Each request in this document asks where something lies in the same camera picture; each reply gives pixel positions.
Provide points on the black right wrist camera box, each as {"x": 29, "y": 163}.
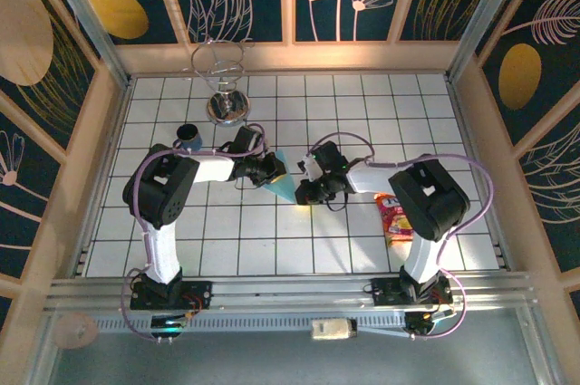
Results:
{"x": 331, "y": 156}

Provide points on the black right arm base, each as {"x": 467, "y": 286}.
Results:
{"x": 385, "y": 292}

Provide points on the aluminium mounting rail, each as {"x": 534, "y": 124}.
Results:
{"x": 290, "y": 294}

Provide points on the light blue cloth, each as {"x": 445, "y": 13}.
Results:
{"x": 283, "y": 185}

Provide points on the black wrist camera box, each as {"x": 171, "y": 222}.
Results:
{"x": 247, "y": 140}
{"x": 331, "y": 156}

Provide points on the round beige disc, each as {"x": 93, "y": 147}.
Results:
{"x": 74, "y": 330}

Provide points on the dark blue ceramic mug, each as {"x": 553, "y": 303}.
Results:
{"x": 188, "y": 133}

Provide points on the white adapter block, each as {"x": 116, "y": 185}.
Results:
{"x": 333, "y": 328}

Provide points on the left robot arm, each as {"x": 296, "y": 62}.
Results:
{"x": 158, "y": 185}

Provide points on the aluminium side rail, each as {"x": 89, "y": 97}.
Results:
{"x": 485, "y": 154}
{"x": 103, "y": 176}

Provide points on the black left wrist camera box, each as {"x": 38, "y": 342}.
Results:
{"x": 247, "y": 140}

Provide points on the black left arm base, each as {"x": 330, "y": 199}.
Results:
{"x": 199, "y": 294}

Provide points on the colourful snack packet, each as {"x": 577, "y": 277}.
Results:
{"x": 394, "y": 222}

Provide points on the aluminium frame post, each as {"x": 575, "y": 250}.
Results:
{"x": 485, "y": 4}
{"x": 90, "y": 27}

